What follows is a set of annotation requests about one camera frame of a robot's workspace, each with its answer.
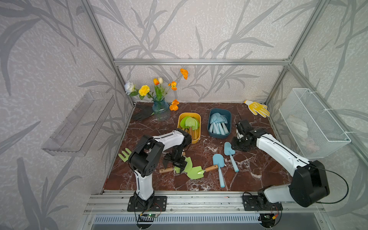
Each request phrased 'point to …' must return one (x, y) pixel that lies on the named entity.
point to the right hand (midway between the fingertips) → (233, 146)
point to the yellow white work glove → (257, 108)
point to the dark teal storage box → (225, 112)
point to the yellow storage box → (197, 115)
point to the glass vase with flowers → (161, 104)
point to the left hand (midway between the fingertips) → (175, 170)
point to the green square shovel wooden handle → (197, 172)
